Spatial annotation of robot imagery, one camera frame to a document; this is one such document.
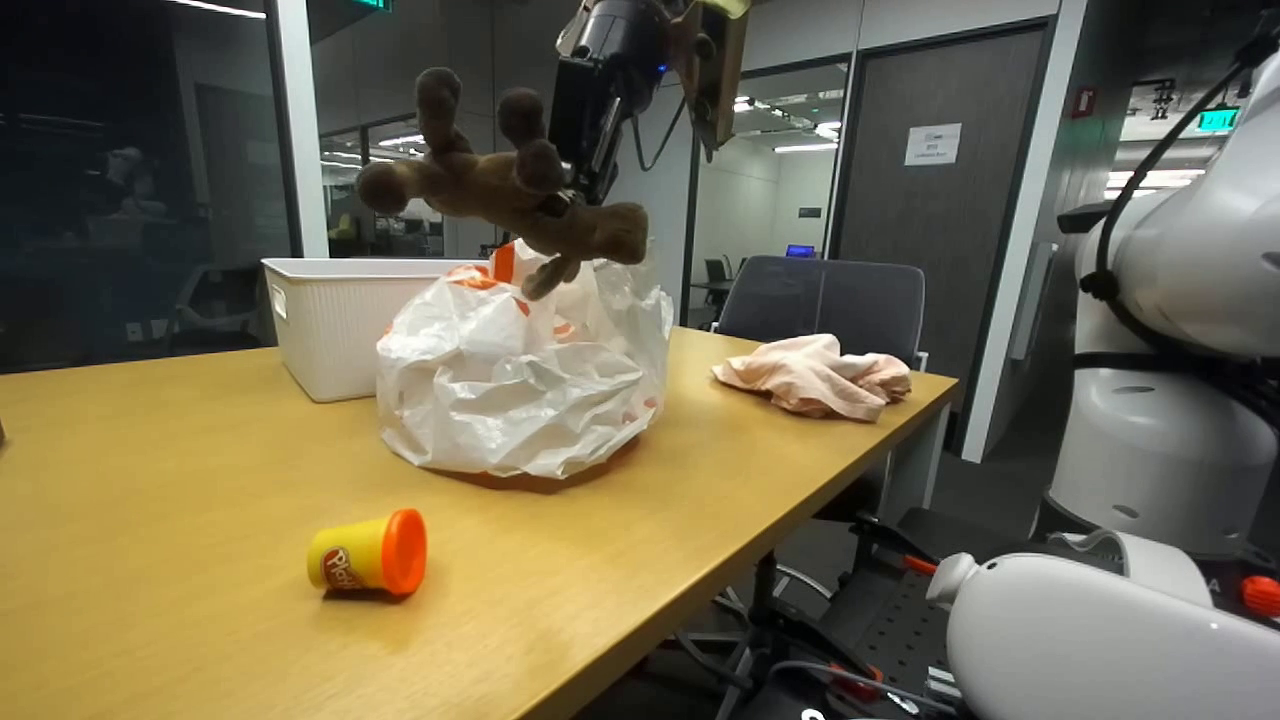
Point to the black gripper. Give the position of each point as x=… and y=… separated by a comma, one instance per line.
x=586, y=100

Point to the brown moose plush toy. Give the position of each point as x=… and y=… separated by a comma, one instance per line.
x=495, y=186

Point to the white orange plastic bag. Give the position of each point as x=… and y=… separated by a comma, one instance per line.
x=523, y=381

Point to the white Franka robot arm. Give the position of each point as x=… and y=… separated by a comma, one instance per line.
x=1201, y=252

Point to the grey office chair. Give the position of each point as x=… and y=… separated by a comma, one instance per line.
x=771, y=297
x=872, y=307

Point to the pink cloth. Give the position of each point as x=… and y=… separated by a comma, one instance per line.
x=813, y=377

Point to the white plastic bin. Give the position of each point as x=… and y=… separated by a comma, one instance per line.
x=332, y=327

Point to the white paper sign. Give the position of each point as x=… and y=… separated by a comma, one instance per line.
x=933, y=147

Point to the small orange object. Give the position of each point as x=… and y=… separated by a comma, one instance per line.
x=366, y=556

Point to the black tool with orange grip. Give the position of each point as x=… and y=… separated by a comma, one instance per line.
x=885, y=547

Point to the green exit sign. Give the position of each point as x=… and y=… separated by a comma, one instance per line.
x=1219, y=123

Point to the red knob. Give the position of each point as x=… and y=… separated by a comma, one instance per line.
x=1262, y=599

